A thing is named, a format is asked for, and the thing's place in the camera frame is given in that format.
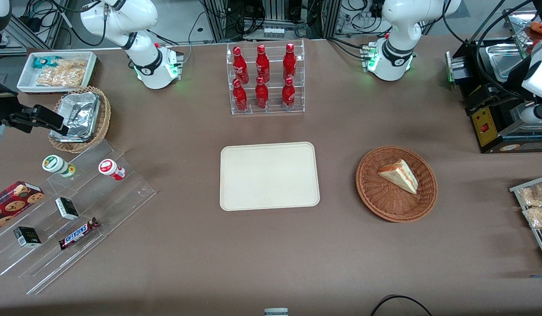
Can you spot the oval brown wicker basket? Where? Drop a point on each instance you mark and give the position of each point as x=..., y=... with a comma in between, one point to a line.
x=105, y=118

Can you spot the aluminium frame post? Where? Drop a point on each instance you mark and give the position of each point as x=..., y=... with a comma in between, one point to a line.
x=218, y=22
x=331, y=17

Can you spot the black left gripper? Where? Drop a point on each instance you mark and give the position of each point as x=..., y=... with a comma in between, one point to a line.
x=515, y=75

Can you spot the orange packaged item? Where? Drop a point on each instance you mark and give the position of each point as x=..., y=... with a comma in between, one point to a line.
x=538, y=28

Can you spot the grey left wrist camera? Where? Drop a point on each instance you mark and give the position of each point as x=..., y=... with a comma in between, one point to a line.
x=534, y=114

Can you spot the black yellow sealing machine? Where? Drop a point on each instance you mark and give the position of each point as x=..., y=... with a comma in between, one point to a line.
x=486, y=131

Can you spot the round brown wicker basket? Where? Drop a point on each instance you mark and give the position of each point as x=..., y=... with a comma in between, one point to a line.
x=385, y=202

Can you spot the clear acrylic stepped stand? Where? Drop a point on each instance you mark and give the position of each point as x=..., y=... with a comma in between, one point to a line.
x=121, y=197

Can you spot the clear bagged snack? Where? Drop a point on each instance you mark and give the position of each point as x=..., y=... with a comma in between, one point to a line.
x=536, y=195
x=538, y=217

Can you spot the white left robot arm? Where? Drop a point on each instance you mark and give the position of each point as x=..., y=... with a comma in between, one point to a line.
x=396, y=26

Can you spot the white power strip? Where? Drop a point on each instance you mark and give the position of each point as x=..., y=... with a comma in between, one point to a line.
x=274, y=31

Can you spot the grey device edge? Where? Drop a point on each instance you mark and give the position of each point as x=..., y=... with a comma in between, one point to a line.
x=276, y=312

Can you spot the red cola bottle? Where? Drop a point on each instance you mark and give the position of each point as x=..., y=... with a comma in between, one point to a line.
x=262, y=63
x=289, y=61
x=261, y=94
x=288, y=94
x=240, y=96
x=239, y=63

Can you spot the green white drink cup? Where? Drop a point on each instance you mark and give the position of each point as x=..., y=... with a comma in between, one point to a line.
x=55, y=164

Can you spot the white rectangular snack bin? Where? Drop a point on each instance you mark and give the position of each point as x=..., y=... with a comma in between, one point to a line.
x=27, y=81

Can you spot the clear bag of chips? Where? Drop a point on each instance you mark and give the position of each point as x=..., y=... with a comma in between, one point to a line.
x=62, y=74

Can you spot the small black carton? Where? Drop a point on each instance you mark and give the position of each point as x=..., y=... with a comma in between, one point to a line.
x=66, y=208
x=27, y=237

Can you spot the red cookie box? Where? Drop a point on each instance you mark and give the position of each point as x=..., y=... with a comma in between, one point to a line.
x=12, y=204

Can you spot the aluminium foil container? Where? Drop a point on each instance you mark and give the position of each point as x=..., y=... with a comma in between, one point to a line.
x=77, y=116

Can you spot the triangular sandwich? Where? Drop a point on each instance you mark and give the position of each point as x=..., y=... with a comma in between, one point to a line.
x=400, y=175

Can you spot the clear acrylic bottle rack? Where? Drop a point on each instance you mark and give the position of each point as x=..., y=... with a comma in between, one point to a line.
x=275, y=107

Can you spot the snickers chocolate bar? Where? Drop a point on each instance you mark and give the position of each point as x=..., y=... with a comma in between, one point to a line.
x=77, y=233

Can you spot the red white drink bottle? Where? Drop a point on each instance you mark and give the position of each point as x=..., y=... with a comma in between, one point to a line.
x=109, y=168

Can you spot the cream plastic tray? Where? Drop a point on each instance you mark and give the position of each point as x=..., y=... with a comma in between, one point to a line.
x=269, y=175

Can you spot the metal machine tray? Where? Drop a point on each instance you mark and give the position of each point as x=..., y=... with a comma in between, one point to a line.
x=503, y=61

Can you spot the teal snack pack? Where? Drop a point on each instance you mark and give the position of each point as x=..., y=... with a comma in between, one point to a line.
x=44, y=61

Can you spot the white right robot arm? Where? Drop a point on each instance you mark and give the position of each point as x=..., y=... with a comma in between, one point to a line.
x=143, y=57

